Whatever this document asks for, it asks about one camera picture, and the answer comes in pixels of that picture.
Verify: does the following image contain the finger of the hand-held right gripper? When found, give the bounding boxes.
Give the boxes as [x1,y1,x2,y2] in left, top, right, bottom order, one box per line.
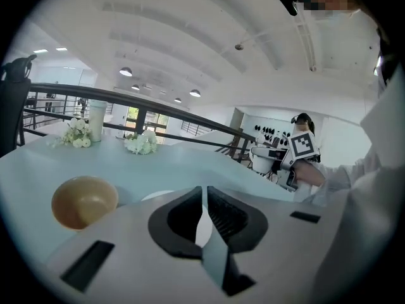
[249,146,289,158]

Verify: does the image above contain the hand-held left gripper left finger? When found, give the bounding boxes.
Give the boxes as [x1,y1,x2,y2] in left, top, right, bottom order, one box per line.
[44,186,222,304]

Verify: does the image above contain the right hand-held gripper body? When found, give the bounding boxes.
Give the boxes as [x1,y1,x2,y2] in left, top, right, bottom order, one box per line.
[278,130,319,192]

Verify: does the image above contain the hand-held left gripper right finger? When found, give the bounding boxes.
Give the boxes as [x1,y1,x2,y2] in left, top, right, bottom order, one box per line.
[207,186,330,297]

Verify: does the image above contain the white round plate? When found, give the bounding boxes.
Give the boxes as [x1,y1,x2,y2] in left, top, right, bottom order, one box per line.
[140,189,213,248]

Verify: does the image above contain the brown bowl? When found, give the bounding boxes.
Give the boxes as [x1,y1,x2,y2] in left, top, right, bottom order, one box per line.
[51,175,120,231]

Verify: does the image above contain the person's right forearm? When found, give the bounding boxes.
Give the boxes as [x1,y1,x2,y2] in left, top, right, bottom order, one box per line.
[293,156,383,204]

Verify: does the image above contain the grey open door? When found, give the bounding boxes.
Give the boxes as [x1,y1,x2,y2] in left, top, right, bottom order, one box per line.
[232,108,244,136]

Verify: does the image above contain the white flower bouquet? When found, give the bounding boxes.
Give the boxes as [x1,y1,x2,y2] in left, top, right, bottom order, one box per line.
[47,117,93,149]
[123,129,158,156]

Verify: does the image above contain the black-framed window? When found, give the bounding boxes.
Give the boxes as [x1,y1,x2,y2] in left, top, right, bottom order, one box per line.
[125,106,169,145]

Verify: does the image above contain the tall white tumbler green lid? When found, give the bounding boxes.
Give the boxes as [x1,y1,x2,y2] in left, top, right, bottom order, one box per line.
[87,99,108,143]

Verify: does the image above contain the black mesh office chair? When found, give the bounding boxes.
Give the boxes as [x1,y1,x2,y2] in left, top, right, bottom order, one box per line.
[0,54,38,158]

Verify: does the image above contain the group of black wall-hung objects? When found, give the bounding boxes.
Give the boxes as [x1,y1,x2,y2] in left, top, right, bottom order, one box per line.
[254,124,291,148]

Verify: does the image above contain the black head-mounted camera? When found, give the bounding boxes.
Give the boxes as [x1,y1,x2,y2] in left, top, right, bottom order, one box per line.
[277,0,299,17]

